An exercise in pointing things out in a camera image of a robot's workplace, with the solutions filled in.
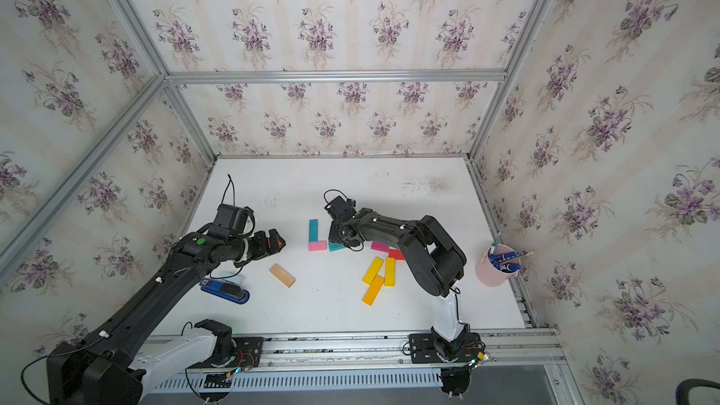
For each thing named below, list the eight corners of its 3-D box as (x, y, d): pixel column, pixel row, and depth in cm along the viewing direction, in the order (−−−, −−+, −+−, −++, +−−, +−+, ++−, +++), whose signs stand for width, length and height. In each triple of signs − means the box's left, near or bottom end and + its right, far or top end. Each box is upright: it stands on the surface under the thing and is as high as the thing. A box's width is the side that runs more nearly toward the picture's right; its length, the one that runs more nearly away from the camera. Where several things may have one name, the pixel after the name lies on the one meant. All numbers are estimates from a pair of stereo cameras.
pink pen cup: (476, 287, 87) (490, 272, 78) (469, 260, 92) (481, 244, 84) (507, 287, 87) (524, 272, 78) (498, 260, 93) (513, 244, 84)
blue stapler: (205, 291, 85) (198, 285, 82) (211, 281, 87) (205, 275, 84) (245, 304, 83) (239, 299, 79) (251, 294, 85) (246, 288, 81)
